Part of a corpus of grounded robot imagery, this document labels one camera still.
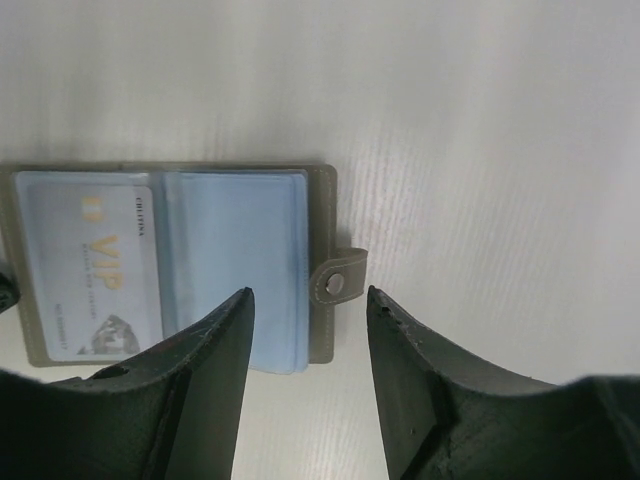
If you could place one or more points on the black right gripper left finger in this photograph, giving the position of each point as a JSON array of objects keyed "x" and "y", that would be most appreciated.
[{"x": 169, "y": 412}]

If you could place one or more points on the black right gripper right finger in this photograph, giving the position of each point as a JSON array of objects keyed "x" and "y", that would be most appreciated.
[{"x": 446, "y": 413}]

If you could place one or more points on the grey card holder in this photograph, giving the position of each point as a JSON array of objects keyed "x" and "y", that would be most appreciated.
[{"x": 220, "y": 228}]

